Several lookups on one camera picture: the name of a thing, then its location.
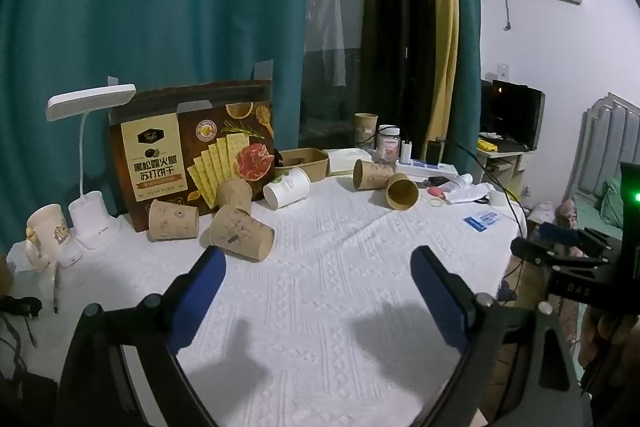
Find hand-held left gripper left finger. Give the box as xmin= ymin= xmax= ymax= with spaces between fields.
xmin=52 ymin=246 xmax=228 ymax=427

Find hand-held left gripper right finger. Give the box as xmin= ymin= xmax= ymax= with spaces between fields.
xmin=410 ymin=246 xmax=593 ymax=427

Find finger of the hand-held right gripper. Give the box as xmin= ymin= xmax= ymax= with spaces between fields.
xmin=531 ymin=221 xmax=613 ymax=254
xmin=510 ymin=237 xmax=608 ymax=273

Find brown paper cup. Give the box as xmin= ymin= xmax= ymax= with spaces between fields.
xmin=354 ymin=113 xmax=379 ymax=151
xmin=148 ymin=199 xmax=200 ymax=242
xmin=216 ymin=178 xmax=253 ymax=215
xmin=352 ymin=159 xmax=396 ymax=192
xmin=386 ymin=173 xmax=420 ymax=211
xmin=209 ymin=205 xmax=276 ymax=262

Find white paper cup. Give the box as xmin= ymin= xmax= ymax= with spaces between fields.
xmin=263 ymin=167 xmax=312 ymax=209

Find person's right hand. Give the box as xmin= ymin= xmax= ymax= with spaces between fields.
xmin=577 ymin=307 xmax=631 ymax=390

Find green pillow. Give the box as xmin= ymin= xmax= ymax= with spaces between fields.
xmin=597 ymin=177 xmax=626 ymax=228

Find blue and white card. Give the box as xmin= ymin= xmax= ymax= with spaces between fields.
xmin=462 ymin=209 xmax=505 ymax=233

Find white side desk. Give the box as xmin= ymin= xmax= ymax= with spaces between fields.
xmin=475 ymin=142 xmax=532 ymax=200

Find white crumpled cloth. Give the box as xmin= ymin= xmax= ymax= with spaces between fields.
xmin=442 ymin=174 xmax=501 ymax=205

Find grey padded headboard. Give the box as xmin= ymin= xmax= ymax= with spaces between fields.
xmin=562 ymin=92 xmax=640 ymax=208

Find white textured tablecloth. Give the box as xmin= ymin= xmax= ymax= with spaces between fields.
xmin=7 ymin=174 xmax=528 ymax=427

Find black monitor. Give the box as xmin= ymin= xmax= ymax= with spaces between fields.
xmin=481 ymin=79 xmax=546 ymax=152

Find white earbuds case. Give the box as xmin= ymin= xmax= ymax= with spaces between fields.
xmin=56 ymin=246 xmax=84 ymax=267

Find white power strip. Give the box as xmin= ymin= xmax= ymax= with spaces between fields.
xmin=396 ymin=161 xmax=458 ymax=180

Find white desk lamp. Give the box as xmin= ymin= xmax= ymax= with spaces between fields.
xmin=46 ymin=84 xmax=137 ymax=250

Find brown cracker box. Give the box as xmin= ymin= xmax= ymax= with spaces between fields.
xmin=109 ymin=79 xmax=277 ymax=232

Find cream ceramic mug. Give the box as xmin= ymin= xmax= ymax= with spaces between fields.
xmin=25 ymin=204 xmax=71 ymax=272

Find clear jar with white lid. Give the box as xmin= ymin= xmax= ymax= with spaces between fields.
xmin=376 ymin=125 xmax=402 ymax=166

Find white tissue pack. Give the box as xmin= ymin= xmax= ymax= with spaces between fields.
xmin=322 ymin=147 xmax=375 ymax=178

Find brown paper bowl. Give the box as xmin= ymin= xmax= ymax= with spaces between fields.
xmin=274 ymin=148 xmax=330 ymax=182

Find teal curtain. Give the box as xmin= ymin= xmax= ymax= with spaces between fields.
xmin=0 ymin=0 xmax=312 ymax=253
xmin=446 ymin=0 xmax=482 ymax=168

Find yellow curtain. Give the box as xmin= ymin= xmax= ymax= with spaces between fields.
xmin=424 ymin=0 xmax=460 ymax=140

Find black cable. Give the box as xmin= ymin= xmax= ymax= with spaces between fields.
xmin=452 ymin=141 xmax=528 ymax=240

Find black device with cable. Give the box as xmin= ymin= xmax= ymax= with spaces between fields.
xmin=0 ymin=295 xmax=44 ymax=348

